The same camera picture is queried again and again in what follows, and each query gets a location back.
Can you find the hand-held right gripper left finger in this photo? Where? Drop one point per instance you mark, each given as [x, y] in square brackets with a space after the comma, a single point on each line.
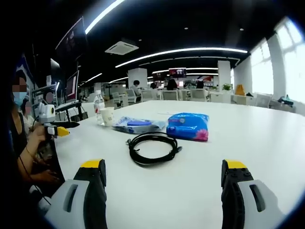
[95, 198]

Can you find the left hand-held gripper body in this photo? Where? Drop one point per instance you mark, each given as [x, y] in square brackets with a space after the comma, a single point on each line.
[46, 114]

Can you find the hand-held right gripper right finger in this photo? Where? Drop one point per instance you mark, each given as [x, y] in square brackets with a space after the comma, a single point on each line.
[232, 198]

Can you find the clear plastic water bottle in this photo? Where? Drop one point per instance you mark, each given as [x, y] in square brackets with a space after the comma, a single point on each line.
[98, 109]

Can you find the white paper cup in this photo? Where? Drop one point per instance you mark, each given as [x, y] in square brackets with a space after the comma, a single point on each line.
[107, 117]

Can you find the wet wipes packet blue lid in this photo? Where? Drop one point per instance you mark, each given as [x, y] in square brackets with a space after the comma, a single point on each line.
[138, 124]

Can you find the blue tissue pack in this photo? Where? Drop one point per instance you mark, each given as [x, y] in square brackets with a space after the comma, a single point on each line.
[188, 126]

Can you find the person's left hand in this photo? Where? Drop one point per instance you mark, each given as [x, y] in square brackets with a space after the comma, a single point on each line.
[37, 138]

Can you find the light blue face mask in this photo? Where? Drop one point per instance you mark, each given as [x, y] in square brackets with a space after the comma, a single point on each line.
[19, 99]

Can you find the person's dark top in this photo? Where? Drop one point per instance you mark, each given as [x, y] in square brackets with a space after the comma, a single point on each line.
[17, 133]

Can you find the laptop with red screen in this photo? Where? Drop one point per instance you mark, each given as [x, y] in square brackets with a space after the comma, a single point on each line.
[72, 87]

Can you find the white table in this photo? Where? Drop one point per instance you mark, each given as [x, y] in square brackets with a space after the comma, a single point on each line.
[166, 190]

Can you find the dark overhead display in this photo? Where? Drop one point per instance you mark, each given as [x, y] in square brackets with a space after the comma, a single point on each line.
[71, 38]

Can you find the ceiling air conditioner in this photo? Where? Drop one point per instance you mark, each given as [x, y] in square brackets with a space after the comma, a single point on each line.
[121, 47]

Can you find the orange bag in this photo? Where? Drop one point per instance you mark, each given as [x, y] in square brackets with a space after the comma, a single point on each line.
[240, 90]

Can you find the white office chair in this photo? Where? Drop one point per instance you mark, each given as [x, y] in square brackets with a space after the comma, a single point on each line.
[198, 94]
[170, 95]

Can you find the potted green plant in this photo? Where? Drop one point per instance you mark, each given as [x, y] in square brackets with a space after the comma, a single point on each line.
[226, 87]

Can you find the teal dark object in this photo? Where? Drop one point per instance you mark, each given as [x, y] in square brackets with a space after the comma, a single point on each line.
[287, 100]

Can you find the bright ceiling light strip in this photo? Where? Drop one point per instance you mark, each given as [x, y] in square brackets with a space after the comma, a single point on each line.
[104, 15]

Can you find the hanging display screen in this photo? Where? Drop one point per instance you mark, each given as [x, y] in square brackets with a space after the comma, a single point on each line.
[177, 72]

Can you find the long curved ceiling light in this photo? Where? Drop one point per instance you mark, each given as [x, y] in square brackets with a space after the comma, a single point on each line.
[202, 48]

